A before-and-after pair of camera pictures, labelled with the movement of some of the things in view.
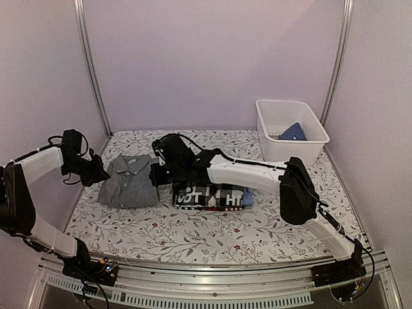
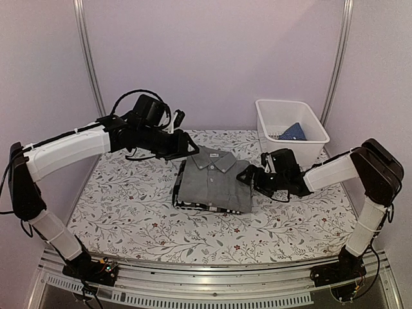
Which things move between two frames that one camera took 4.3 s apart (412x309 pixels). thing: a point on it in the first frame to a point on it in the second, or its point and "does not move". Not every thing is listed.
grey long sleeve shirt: (127, 183) to (209, 179)
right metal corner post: (346, 28) does not move
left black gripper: (99, 175) to (180, 147)
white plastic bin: (289, 129) does not move
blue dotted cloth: (294, 132) does not move
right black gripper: (156, 177) to (258, 182)
